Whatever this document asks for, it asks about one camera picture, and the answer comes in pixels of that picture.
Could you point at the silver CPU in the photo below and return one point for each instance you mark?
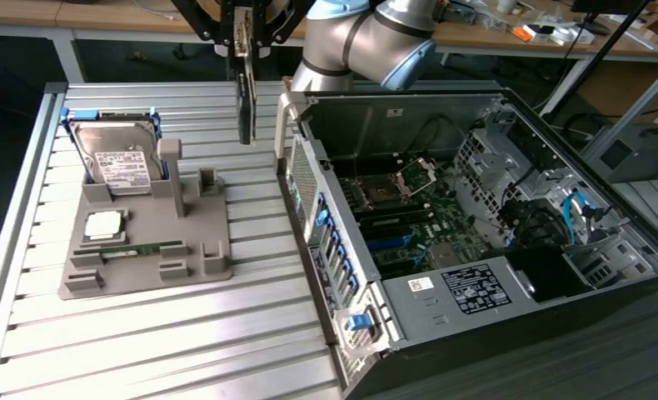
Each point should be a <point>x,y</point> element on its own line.
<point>104,225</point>

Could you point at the grey desktop tower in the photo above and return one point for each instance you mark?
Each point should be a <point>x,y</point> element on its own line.
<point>640,154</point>

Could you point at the silver socket cover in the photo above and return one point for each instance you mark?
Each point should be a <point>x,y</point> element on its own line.
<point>418,175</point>

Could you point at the orange white small box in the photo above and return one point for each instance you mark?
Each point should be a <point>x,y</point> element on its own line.
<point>524,33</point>

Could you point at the hard disk with blue carrier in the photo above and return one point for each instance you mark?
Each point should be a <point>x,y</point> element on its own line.
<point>118,158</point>

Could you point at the green RAM stick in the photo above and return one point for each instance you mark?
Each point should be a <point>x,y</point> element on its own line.
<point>135,249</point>

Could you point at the black open PC case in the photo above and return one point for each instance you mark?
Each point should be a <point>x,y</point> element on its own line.
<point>613,333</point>

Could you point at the black RAM stick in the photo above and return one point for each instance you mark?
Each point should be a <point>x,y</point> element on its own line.
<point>395,220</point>

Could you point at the black stand pole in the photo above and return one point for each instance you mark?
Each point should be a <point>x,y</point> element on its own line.
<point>601,54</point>

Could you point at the blue case latch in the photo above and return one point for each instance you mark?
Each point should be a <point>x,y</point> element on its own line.
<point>357,323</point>

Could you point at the grey parts rack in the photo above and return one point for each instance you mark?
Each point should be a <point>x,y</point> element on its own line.
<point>141,233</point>

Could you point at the black plastic shroud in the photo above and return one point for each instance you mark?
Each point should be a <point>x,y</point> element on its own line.
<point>546,271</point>

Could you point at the wooden desk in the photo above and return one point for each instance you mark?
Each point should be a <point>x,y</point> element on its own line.
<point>141,16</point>

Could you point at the green motherboard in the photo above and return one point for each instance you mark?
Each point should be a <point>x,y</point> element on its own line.
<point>457,237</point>

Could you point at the metal disk bay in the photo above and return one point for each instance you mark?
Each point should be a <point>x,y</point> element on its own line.
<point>490,162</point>

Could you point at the blue expansion slot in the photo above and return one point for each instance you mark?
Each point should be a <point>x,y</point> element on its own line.
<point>390,243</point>

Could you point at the CPU socket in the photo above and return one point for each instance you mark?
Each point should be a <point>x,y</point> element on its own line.
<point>379,191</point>

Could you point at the aluminium frame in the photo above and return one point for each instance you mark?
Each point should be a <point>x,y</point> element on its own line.
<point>657,96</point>

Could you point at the silver chipset heatsink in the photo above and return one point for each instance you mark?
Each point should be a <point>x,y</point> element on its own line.
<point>443,255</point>

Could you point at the grey power supply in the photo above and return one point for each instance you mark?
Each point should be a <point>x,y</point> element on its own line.
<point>451,300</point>

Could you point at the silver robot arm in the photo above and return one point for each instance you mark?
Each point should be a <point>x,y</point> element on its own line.
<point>351,46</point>

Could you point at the black graphics card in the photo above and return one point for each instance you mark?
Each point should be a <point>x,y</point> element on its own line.
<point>246,104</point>

